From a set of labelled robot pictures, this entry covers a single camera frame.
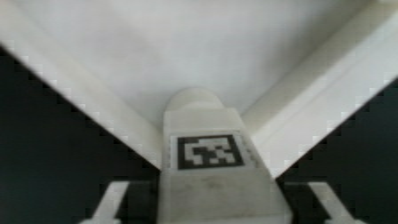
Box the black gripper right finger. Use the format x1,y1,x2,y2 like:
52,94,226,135
282,181,369,224

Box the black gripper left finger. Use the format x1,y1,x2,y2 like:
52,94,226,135
79,181,155,224

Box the white table leg with screw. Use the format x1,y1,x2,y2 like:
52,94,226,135
157,88,294,224

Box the white square tabletop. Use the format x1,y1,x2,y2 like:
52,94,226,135
0,0,398,173

